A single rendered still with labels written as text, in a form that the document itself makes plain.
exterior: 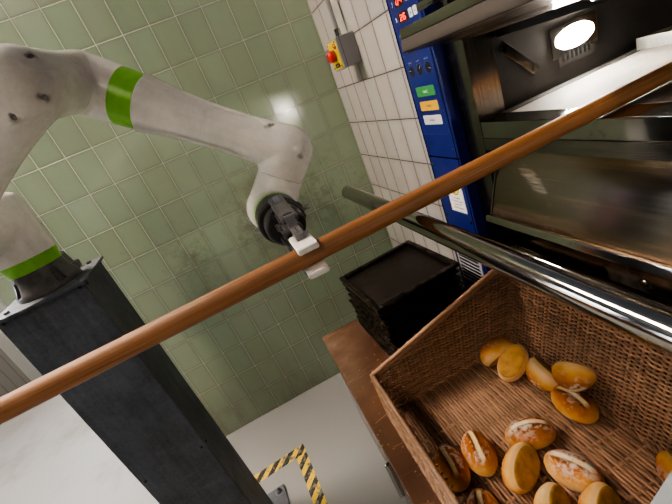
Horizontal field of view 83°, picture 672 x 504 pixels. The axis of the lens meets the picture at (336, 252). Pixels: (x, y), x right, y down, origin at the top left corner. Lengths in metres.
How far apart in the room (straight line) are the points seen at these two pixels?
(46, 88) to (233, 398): 1.68
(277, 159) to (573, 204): 0.60
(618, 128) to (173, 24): 1.48
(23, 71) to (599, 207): 0.99
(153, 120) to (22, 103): 0.21
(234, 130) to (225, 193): 0.91
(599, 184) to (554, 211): 0.11
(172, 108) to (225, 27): 0.93
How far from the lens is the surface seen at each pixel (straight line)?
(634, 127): 0.77
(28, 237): 1.14
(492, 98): 1.04
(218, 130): 0.84
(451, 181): 0.59
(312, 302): 1.94
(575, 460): 0.90
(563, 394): 1.00
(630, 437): 1.01
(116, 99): 0.89
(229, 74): 1.72
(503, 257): 0.43
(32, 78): 0.79
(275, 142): 0.81
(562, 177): 0.91
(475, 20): 0.71
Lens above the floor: 1.39
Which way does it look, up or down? 23 degrees down
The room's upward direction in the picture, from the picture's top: 23 degrees counter-clockwise
